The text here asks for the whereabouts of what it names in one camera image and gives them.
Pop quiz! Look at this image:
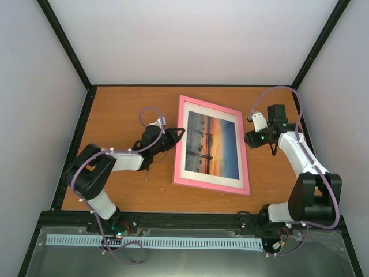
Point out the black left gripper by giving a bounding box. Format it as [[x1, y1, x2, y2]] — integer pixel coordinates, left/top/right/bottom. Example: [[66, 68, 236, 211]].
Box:
[[152, 128, 185, 156]]

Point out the sunset photo print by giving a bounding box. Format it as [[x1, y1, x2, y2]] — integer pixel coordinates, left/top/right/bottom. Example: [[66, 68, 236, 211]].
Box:
[[184, 111, 240, 180]]

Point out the pink picture frame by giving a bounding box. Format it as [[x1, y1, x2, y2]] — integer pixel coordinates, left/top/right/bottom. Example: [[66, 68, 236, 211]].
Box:
[[173, 95, 250, 196]]

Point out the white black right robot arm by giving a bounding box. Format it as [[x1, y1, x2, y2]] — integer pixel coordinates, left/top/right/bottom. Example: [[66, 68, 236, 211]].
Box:
[[244, 104, 342, 230]]

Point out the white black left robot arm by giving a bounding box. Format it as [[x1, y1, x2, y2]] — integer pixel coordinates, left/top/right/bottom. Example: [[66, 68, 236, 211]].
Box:
[[63, 122, 186, 233]]

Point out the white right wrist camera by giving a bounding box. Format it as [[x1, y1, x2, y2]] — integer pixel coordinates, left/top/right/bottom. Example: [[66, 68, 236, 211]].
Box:
[[247, 112, 268, 133]]

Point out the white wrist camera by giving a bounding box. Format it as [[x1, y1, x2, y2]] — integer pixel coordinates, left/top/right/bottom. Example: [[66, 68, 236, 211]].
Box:
[[154, 117, 166, 133], [247, 112, 268, 133]]

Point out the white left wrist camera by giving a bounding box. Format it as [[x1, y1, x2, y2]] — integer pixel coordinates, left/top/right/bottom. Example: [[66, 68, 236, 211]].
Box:
[[154, 117, 166, 133]]

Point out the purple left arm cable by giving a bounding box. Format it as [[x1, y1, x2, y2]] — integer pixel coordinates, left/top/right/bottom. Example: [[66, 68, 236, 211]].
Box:
[[70, 107, 167, 264]]

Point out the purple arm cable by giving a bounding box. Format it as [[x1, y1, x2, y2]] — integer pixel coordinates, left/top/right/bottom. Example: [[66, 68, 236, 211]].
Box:
[[251, 85, 342, 257], [70, 107, 167, 264]]

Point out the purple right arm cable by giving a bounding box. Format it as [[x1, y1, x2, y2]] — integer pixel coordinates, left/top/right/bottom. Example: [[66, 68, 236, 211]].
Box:
[[251, 85, 342, 257]]

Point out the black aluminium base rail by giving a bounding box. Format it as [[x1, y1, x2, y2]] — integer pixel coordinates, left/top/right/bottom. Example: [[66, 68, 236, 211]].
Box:
[[86, 211, 345, 239]]

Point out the black right corner post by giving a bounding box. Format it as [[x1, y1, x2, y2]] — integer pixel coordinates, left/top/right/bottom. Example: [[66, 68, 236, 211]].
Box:
[[291, 0, 351, 90]]

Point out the black corner post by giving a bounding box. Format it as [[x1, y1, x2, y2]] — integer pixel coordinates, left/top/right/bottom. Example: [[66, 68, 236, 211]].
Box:
[[291, 0, 351, 90], [37, 0, 92, 90]]

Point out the light blue slotted cable duct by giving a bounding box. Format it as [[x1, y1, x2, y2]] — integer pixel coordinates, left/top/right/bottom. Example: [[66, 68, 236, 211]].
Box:
[[45, 234, 263, 252]]

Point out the black left corner post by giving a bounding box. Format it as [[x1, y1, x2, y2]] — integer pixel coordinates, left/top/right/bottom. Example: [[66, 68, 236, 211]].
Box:
[[37, 0, 92, 90]]

